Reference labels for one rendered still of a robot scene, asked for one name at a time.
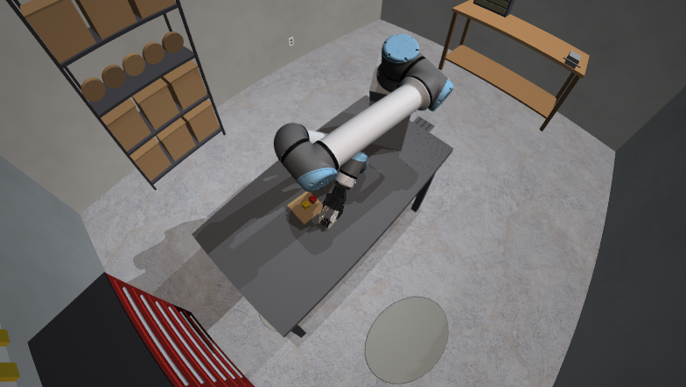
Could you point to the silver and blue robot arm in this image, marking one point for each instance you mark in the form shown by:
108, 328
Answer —
314, 164

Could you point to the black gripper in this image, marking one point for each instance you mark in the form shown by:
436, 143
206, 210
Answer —
335, 201

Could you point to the tan mat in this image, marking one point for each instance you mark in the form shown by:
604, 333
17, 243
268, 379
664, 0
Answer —
305, 215

